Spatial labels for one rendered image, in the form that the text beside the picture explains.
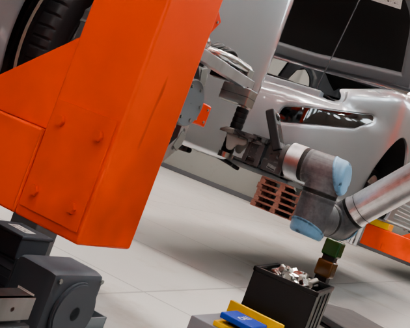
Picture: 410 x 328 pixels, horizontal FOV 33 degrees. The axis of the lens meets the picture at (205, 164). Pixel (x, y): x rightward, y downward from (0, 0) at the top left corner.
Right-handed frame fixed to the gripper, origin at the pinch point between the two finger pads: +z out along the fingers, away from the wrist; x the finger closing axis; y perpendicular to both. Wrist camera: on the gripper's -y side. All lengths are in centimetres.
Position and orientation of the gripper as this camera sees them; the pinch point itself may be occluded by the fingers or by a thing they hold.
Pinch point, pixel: (228, 129)
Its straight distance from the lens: 192.7
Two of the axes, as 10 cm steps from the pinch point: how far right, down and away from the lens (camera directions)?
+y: -3.5, 9.4, 0.1
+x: 4.6, 1.6, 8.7
